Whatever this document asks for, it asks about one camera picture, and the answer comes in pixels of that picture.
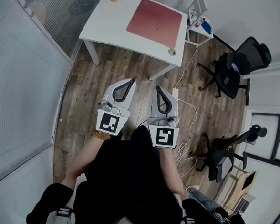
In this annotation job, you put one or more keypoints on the small round grey gadget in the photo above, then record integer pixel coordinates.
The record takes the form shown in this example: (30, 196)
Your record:
(172, 52)

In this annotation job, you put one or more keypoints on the person's black clothing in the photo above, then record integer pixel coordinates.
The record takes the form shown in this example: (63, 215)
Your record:
(130, 180)

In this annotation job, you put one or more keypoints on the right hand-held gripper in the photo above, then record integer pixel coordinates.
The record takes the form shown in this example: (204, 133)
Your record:
(163, 134)

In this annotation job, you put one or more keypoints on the pink mouse pad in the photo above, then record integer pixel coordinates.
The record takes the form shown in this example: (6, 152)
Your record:
(153, 20)

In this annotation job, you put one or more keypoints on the blue cloth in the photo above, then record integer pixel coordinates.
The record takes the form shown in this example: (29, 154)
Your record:
(207, 27)

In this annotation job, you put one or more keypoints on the white desk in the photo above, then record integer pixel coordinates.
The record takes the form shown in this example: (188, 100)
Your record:
(107, 28)

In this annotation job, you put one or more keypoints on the wooden crate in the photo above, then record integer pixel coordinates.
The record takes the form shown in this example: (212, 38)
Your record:
(236, 187)

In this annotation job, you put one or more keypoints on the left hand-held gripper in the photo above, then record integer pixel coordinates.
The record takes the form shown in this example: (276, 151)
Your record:
(110, 121)

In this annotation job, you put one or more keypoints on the white power strip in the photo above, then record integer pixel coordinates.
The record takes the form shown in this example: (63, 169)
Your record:
(175, 93)

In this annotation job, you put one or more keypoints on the red and white bottle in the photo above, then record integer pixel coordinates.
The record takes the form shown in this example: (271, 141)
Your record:
(198, 23)

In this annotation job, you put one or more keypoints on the black framed board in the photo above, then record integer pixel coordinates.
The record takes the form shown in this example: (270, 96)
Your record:
(277, 140)

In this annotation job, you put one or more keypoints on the white side shelf rack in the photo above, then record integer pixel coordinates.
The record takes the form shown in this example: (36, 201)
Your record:
(197, 7)

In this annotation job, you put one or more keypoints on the black mesh office chair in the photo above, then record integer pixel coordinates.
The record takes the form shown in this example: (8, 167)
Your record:
(231, 74)

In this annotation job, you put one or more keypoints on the person's right forearm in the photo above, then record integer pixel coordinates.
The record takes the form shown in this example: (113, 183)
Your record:
(172, 168)

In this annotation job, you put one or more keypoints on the black and grey office chair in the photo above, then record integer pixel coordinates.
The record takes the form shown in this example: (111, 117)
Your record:
(220, 158)

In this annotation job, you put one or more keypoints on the person's left forearm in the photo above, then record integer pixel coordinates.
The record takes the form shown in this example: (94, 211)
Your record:
(84, 158)

